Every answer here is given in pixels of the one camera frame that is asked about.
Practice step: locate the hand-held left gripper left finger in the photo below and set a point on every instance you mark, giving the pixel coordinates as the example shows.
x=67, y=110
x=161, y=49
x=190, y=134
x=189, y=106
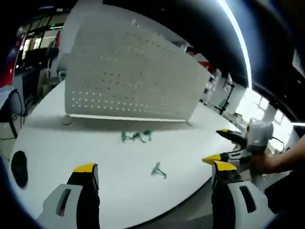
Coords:
x=71, y=202

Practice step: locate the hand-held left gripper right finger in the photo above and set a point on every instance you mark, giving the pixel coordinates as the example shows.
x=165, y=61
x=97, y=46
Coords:
x=228, y=202

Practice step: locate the white perforated mounting plate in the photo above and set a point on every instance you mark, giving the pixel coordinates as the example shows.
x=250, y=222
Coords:
x=133, y=78

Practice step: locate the person's dark clothing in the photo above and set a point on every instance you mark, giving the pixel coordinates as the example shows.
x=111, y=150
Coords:
x=286, y=190

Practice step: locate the green hook assembly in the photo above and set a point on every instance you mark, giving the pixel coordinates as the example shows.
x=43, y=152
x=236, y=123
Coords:
x=157, y=169
x=123, y=136
x=135, y=136
x=146, y=133

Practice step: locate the black tripod stand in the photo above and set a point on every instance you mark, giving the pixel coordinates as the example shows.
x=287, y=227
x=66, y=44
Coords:
x=224, y=103

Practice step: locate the red and white box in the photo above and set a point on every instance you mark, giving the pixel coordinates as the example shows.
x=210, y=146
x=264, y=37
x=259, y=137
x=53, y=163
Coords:
x=8, y=69

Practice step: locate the black computer monitor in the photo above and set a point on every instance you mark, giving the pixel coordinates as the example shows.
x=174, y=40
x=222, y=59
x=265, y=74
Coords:
x=35, y=58

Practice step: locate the ceiling light strip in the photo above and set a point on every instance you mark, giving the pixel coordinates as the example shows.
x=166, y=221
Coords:
x=240, y=40

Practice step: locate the black computer mouse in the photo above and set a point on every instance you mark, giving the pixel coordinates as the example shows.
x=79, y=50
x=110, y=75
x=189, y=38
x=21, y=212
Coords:
x=19, y=169

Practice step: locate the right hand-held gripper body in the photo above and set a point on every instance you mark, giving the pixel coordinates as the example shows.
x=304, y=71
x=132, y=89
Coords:
x=259, y=136

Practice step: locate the person's right hand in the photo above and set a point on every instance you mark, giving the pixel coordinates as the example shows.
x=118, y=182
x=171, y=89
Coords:
x=263, y=163

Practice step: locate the white office chair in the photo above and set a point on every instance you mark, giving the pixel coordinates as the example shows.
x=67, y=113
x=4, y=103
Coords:
x=64, y=66

